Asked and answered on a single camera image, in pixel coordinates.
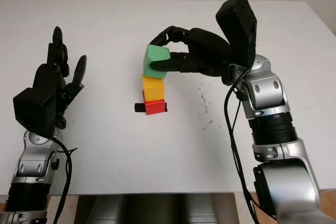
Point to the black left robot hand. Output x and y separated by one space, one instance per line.
50 79

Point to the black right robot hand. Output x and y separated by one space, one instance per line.
207 51

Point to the green wooden block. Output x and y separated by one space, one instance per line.
157 54

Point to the yellow wooden block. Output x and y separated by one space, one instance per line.
153 89

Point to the red wooden block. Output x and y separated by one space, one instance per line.
155 107

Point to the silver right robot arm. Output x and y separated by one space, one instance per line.
267 95

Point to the black tape strip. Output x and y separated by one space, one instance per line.
139 107

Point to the dark grey robot torso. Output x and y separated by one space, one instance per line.
157 208

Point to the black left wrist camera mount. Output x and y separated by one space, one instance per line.
34 108

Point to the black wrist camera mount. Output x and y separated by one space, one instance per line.
239 24
34 108

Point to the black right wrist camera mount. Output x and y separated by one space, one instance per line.
239 24

